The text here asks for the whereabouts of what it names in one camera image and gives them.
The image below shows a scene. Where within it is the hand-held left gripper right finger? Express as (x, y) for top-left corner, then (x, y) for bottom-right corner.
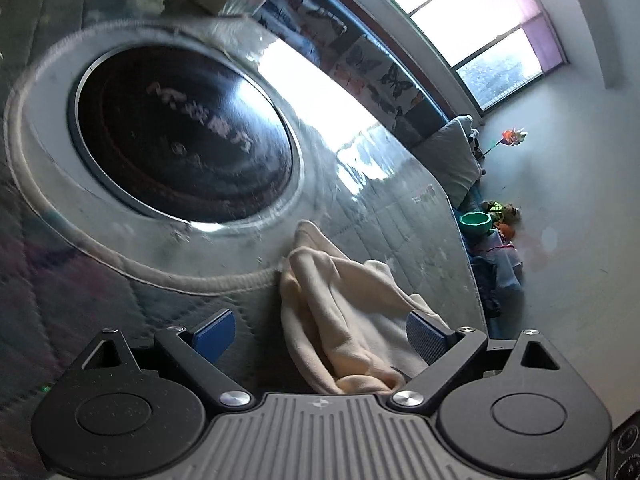
(390, 311), (568, 410)

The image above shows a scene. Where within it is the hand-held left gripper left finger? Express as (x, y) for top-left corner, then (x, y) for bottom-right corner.
(71, 308), (254, 409)

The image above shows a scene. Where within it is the cream sweater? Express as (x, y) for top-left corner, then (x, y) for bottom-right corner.
(278, 219), (454, 395)

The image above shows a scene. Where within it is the dark cloth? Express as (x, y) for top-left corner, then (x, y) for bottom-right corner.
(469, 257), (504, 319)

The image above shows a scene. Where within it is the clear plastic bag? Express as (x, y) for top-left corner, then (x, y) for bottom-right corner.
(472, 237), (524, 292)

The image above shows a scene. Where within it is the green bowl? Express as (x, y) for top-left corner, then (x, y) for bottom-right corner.
(458, 211), (494, 236)

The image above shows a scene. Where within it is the plush toy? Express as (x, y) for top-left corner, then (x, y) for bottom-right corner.
(482, 200), (521, 226)

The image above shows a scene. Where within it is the grey pillow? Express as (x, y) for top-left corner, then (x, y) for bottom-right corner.
(414, 115), (484, 207)

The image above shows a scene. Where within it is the black round induction cooktop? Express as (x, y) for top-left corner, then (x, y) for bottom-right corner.
(73, 44), (307, 227)

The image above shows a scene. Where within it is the blue sofa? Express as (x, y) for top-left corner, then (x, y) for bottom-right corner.
(177, 0), (527, 339)

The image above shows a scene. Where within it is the colourful pinwheel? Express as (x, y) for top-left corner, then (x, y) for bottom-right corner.
(479, 127), (530, 159)

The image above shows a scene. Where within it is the butterfly print cushion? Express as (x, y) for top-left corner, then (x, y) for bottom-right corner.
(259, 0), (349, 69)
(332, 34), (427, 122)

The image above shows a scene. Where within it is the window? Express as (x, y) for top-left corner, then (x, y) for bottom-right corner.
(329, 0), (569, 117)

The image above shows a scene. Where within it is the purple window blind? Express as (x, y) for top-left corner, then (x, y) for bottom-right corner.
(482, 0), (569, 69)

